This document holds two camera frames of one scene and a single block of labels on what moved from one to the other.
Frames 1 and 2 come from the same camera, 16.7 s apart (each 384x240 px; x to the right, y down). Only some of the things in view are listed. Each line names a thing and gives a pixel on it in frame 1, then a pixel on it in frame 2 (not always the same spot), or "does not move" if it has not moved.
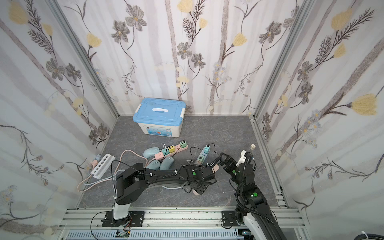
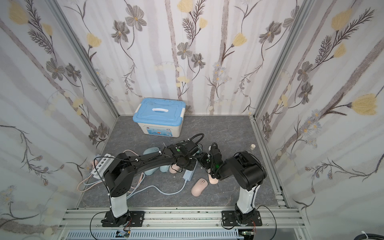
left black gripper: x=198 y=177 -> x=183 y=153
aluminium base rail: x=172 y=219 does not move
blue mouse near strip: x=150 y=152 does not move
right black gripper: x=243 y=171 -> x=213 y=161
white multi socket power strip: x=103 y=166 does not move
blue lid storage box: x=162 y=117 does not move
